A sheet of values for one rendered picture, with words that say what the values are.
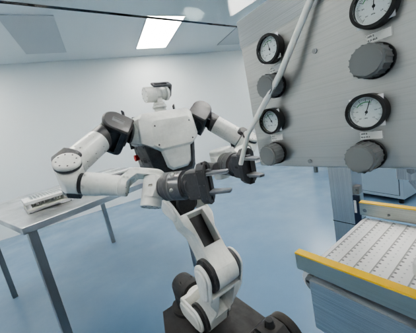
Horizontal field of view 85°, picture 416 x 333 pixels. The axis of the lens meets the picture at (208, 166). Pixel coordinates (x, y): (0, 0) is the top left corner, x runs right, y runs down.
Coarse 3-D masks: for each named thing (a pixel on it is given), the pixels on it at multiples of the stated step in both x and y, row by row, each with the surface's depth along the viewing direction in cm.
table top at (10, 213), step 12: (36, 192) 228; (0, 204) 198; (12, 204) 185; (60, 204) 145; (72, 204) 137; (84, 204) 131; (96, 204) 135; (0, 216) 146; (12, 216) 139; (24, 216) 132; (36, 216) 126; (48, 216) 120; (60, 216) 120; (12, 228) 120; (24, 228) 108; (36, 228) 112
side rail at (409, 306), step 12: (300, 264) 42; (312, 264) 40; (324, 276) 38; (336, 276) 36; (348, 276) 35; (348, 288) 35; (360, 288) 34; (372, 288) 32; (384, 288) 31; (372, 300) 33; (384, 300) 31; (396, 300) 30; (408, 300) 29; (408, 312) 29
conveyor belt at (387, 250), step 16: (368, 224) 53; (384, 224) 52; (400, 224) 51; (352, 240) 48; (368, 240) 47; (384, 240) 46; (400, 240) 45; (336, 256) 44; (352, 256) 44; (368, 256) 43; (384, 256) 42; (400, 256) 41; (304, 272) 44; (368, 272) 39; (384, 272) 38; (400, 272) 37
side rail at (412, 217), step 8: (360, 208) 57; (368, 208) 55; (376, 208) 54; (384, 208) 53; (392, 208) 51; (376, 216) 54; (384, 216) 53; (392, 216) 52; (400, 216) 51; (408, 216) 49
